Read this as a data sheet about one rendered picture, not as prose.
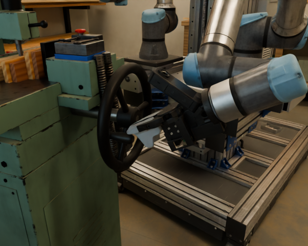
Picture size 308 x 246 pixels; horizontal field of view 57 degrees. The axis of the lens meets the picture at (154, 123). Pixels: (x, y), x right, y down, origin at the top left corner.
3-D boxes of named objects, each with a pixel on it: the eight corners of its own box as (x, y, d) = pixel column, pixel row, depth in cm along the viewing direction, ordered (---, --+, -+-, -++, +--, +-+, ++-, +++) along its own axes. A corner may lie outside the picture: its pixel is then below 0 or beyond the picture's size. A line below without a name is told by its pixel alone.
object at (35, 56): (39, 79, 78) (34, 51, 75) (34, 78, 78) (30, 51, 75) (74, 67, 91) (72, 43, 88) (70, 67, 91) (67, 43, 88)
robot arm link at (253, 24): (234, 44, 123) (238, 10, 117) (268, 47, 117) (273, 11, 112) (229, 49, 113) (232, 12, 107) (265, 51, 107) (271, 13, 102)
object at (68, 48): (87, 61, 70) (85, 38, 68) (51, 58, 74) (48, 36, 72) (113, 52, 82) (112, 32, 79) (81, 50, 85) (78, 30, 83)
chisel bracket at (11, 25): (23, 46, 76) (16, 12, 73) (-15, 43, 81) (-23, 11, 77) (42, 42, 82) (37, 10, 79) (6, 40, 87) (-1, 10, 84)
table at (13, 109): (25, 149, 54) (19, 120, 52) (-79, 125, 65) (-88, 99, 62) (148, 74, 106) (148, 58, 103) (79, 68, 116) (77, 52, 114)
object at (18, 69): (17, 82, 75) (13, 63, 73) (12, 82, 75) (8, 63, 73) (74, 63, 96) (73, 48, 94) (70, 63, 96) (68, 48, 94)
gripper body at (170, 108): (168, 153, 58) (223, 135, 52) (149, 116, 56) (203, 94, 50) (179, 137, 64) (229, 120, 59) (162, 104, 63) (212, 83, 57)
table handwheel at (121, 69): (157, 54, 82) (156, 143, 94) (97, 50, 89) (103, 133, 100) (105, 77, 57) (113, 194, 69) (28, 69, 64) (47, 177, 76)
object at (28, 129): (22, 141, 66) (19, 126, 64) (-41, 127, 73) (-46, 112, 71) (109, 92, 100) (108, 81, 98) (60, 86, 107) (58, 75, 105)
